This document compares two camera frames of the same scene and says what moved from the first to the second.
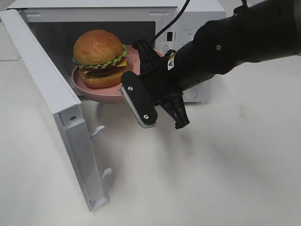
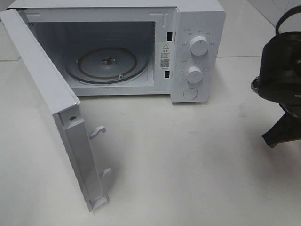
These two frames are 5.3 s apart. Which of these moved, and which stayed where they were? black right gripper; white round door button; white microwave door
Moved: black right gripper
Stayed: white round door button; white microwave door
